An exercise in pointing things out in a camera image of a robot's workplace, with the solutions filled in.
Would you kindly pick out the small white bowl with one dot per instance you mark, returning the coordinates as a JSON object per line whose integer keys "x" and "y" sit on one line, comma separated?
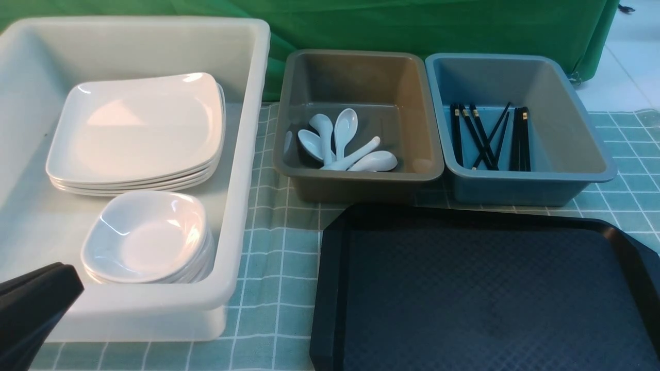
{"x": 148, "y": 238}
{"x": 157, "y": 211}

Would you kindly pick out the green checkered tablecloth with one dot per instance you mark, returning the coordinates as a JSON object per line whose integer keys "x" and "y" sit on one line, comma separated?
{"x": 270, "y": 313}

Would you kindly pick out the black serving tray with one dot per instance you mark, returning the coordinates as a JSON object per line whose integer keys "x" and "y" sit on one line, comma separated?
{"x": 414, "y": 288}

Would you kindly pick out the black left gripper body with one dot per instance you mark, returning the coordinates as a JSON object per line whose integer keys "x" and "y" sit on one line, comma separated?
{"x": 31, "y": 306}

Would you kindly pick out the white ceramic spoon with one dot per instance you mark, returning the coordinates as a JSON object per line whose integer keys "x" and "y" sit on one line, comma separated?
{"x": 348, "y": 161}

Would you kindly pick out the large white square plate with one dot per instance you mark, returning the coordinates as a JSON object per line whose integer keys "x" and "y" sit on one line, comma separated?
{"x": 139, "y": 129}

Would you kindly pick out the large white plastic bin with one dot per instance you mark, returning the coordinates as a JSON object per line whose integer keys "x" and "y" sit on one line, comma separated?
{"x": 42, "y": 60}

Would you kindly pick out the stacked white bowls underneath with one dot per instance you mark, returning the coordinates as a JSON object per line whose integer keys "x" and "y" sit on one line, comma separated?
{"x": 137, "y": 264}

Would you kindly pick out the green backdrop cloth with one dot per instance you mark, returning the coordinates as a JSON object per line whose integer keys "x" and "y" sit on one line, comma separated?
{"x": 572, "y": 33}

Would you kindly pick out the brown plastic bin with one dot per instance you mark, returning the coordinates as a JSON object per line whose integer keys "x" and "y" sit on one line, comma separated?
{"x": 392, "y": 99}

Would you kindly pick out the white spoon in bin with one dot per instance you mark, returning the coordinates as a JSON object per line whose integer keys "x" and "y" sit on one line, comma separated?
{"x": 345, "y": 129}
{"x": 311, "y": 143}
{"x": 324, "y": 126}
{"x": 376, "y": 161}

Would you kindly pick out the black chopstick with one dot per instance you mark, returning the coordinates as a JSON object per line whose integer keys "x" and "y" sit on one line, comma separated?
{"x": 475, "y": 137}
{"x": 484, "y": 137}
{"x": 456, "y": 136}
{"x": 524, "y": 142}
{"x": 514, "y": 157}
{"x": 504, "y": 118}

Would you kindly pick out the blue-grey plastic bin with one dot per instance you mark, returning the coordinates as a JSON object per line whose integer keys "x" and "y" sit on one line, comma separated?
{"x": 566, "y": 152}

